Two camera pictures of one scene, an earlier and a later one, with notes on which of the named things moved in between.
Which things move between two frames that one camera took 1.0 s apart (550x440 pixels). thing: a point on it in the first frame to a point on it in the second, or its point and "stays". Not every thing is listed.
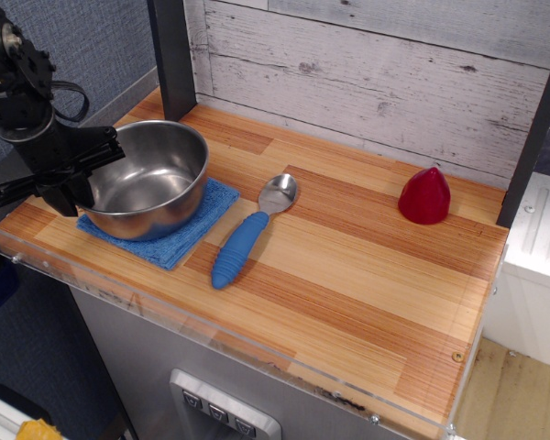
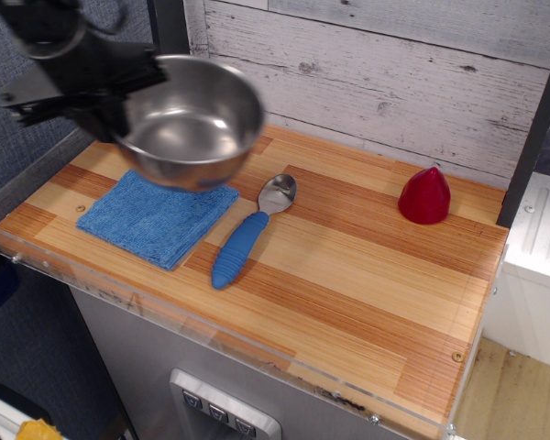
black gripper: (27, 165) to (95, 78)
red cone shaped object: (424, 197) stays
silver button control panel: (204, 410) stays
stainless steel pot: (152, 191) to (193, 130)
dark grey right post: (533, 148) stays
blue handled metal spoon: (277, 192) stays
